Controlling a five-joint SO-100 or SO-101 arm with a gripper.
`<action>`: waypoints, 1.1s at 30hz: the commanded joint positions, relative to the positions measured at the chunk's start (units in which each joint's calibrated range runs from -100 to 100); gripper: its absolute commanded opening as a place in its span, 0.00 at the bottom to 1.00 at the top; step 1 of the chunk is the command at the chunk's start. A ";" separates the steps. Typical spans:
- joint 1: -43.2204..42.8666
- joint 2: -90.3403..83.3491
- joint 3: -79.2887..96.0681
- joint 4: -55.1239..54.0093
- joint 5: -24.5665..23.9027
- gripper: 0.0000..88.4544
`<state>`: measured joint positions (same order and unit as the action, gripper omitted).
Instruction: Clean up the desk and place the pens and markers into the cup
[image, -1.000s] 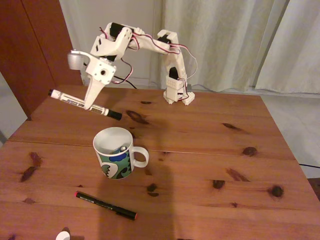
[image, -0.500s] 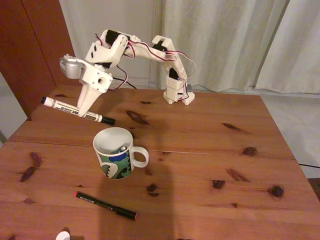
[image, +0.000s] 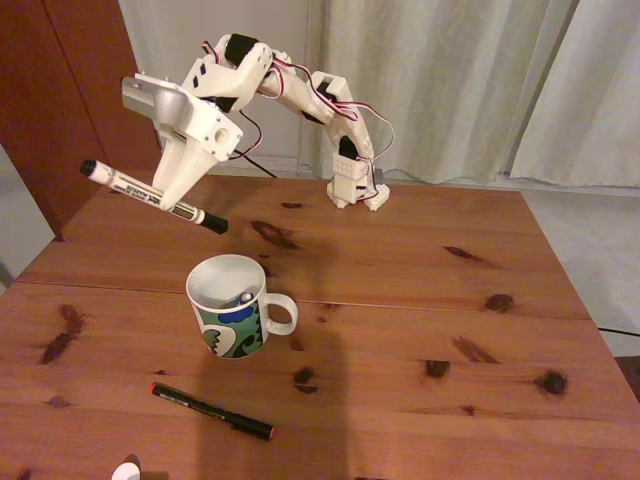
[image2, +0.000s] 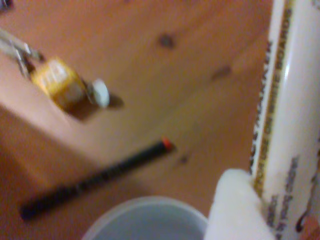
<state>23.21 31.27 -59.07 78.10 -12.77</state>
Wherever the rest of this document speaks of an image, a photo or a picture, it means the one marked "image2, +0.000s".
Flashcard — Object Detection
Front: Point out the black fineliner with red end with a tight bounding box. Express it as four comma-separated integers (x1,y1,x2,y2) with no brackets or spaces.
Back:
19,136,176,221

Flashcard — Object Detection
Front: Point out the black and white marker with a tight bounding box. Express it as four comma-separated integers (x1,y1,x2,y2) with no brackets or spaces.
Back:
249,0,320,240

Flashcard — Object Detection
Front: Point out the small white round object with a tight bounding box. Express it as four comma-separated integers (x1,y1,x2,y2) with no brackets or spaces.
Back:
90,78,111,109

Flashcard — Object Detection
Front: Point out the white pen with clip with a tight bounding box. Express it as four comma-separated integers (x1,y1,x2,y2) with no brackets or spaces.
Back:
0,42,33,79

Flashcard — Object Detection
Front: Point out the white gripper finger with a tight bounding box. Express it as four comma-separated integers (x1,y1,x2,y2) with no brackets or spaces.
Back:
203,168,276,240

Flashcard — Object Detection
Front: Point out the slim silver pen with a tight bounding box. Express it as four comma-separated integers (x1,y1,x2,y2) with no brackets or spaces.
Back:
0,27,46,62

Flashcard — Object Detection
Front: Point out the yellow question block keychain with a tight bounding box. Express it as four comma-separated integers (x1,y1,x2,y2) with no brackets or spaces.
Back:
31,56,87,111

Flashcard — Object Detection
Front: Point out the white mug green blue pattern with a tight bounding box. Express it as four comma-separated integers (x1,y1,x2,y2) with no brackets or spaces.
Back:
81,196,210,240

